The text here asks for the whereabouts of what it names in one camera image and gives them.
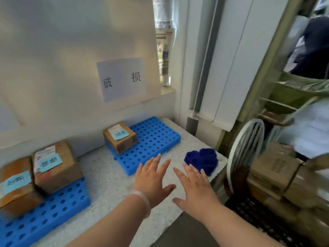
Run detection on person's right hand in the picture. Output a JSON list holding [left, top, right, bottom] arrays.
[[172, 162, 223, 220]]

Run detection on person's left hand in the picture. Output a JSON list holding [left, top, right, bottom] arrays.
[[132, 153, 177, 209]]

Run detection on person's left forearm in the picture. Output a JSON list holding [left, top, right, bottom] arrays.
[[64, 195, 148, 247]]

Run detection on person's right forearm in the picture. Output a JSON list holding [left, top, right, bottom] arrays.
[[200, 204, 284, 247]]

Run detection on dark blue cloth bundle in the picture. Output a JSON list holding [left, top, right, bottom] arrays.
[[184, 148, 219, 177]]

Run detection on blue perforated plastic pallet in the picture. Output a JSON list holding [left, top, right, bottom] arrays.
[[0, 177, 91, 247], [105, 116, 181, 176]]

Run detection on small cardboard box blue label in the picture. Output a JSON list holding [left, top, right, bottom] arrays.
[[103, 122, 138, 155]]

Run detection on brown cardboard carton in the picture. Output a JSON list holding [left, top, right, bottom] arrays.
[[250, 143, 302, 194], [283, 163, 329, 212]]

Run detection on white paper sign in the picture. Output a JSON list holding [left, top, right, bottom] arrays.
[[96, 57, 148, 104]]

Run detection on white plastic sack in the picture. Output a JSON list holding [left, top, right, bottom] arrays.
[[279, 100, 329, 160]]

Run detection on printed posters on window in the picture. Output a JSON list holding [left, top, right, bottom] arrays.
[[153, 0, 176, 87]]

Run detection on white board panel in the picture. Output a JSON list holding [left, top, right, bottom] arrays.
[[0, 0, 162, 127]]

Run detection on white bracelet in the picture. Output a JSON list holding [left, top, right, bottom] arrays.
[[131, 190, 152, 219]]

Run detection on white window frame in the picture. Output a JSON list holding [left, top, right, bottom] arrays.
[[177, 0, 292, 132]]

